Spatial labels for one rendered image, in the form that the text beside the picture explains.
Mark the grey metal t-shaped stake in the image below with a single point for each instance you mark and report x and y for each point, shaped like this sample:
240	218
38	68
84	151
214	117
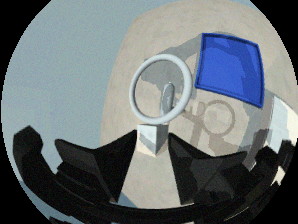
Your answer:
167	101

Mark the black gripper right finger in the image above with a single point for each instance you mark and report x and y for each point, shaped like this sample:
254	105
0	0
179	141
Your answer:
194	169

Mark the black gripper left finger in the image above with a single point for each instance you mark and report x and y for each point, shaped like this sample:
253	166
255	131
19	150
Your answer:
109	164

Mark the blue tray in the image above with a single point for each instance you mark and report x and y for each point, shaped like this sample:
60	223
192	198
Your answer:
231	66

